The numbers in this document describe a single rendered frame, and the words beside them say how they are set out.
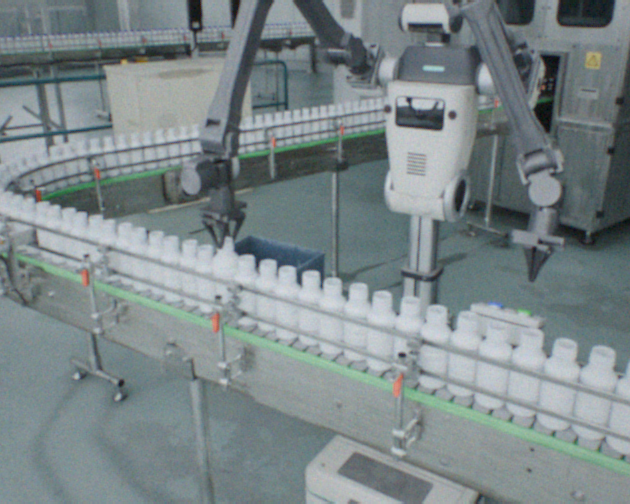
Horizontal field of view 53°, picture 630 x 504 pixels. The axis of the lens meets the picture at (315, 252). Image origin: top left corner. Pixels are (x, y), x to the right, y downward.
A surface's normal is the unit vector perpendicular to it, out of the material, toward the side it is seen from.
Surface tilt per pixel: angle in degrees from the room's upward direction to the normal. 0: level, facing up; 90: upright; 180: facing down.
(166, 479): 0
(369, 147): 89
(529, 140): 97
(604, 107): 90
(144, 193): 90
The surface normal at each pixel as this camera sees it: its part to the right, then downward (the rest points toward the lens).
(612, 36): -0.78, 0.25
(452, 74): -0.55, 0.33
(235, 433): -0.01, -0.92
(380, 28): 0.62, 0.29
